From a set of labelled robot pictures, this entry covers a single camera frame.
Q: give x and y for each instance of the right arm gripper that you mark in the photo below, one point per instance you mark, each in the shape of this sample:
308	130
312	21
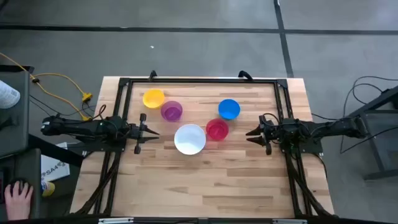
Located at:
270	132

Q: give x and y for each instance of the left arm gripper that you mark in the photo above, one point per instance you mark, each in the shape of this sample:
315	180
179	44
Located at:
140	132

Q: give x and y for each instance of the purple translucent plastic bowl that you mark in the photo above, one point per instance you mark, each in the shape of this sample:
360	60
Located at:
171	111

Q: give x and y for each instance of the yellow plastic bowl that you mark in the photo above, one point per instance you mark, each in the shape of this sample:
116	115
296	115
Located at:
153	98

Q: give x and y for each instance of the blue plastic bowl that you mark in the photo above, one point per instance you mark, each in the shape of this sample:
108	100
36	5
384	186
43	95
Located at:
229	109

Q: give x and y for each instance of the red translucent plastic bowl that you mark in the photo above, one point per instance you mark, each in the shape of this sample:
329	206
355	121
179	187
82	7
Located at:
217	129

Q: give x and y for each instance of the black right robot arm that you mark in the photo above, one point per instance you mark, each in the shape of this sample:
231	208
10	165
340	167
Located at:
326	127

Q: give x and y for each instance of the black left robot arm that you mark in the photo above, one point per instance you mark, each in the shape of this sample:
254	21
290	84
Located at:
81	128

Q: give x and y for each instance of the large white bowl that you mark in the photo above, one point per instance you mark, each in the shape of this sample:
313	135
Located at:
190	139

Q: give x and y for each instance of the white printed cardboard box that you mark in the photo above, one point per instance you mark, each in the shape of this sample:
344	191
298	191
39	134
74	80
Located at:
54	166

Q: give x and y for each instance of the yellow and blue shoe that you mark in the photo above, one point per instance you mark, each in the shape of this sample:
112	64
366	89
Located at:
48	188

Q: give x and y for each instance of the black metal side table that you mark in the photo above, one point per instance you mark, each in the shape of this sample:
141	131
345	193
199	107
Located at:
377	137

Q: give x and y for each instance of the grey desk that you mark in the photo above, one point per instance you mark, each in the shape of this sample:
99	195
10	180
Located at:
17	130

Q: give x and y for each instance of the white printed cylinder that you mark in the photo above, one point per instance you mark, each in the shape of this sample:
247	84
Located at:
7	95

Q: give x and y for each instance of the person's hand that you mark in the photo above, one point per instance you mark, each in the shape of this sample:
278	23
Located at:
18	202

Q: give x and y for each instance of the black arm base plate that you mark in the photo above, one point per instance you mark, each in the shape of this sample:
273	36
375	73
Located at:
93	147
306	147

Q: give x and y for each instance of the black frame clamp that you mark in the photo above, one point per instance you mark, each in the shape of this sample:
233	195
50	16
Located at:
245	74
152	74

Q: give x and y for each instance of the black aluminium table frame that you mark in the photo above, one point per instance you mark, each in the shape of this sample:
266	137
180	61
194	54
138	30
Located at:
202	81

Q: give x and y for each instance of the silver frame bracket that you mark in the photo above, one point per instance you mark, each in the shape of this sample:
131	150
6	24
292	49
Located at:
289	221
115	221

